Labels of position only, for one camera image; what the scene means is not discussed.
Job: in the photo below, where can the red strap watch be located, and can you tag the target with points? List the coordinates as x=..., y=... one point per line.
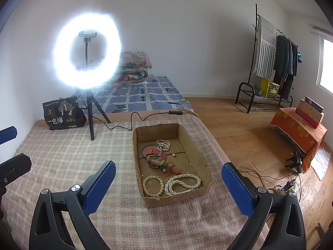
x=154, y=153

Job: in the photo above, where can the black snack bag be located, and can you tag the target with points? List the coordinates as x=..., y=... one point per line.
x=63, y=113

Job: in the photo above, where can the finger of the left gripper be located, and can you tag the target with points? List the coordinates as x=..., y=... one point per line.
x=12, y=169
x=8, y=134

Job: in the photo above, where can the red cord charm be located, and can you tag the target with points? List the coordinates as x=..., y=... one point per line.
x=170, y=169

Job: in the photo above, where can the cardboard box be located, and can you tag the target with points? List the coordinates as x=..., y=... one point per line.
x=157, y=190

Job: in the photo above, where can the blue patterned bed sheet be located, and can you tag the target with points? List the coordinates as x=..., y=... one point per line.
x=156, y=93

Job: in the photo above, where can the black tripod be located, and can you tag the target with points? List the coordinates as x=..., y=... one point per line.
x=90, y=100

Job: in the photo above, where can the black clothes rack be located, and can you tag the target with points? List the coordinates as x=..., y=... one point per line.
x=249, y=92

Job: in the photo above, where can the yellow box on rack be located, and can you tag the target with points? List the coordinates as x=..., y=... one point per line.
x=269, y=89

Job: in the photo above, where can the orange cloth covered stand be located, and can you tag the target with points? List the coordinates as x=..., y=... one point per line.
x=302, y=133

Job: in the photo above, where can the folded floral quilt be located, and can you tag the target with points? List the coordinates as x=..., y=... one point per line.
x=132, y=69

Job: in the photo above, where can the phone holder clamp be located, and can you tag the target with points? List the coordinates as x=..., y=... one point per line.
x=87, y=36

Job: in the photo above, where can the pink plaid blanket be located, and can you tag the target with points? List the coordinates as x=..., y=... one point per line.
x=62, y=158

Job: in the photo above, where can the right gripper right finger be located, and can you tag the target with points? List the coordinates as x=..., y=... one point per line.
x=287, y=230

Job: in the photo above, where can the white ring light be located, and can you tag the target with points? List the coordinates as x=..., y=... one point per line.
x=66, y=71

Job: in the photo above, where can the striped hanging towel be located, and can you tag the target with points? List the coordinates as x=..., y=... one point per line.
x=265, y=49

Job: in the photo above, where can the dark hanging clothes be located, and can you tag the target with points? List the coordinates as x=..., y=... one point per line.
x=285, y=66

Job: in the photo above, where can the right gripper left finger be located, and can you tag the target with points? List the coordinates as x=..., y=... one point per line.
x=49, y=230

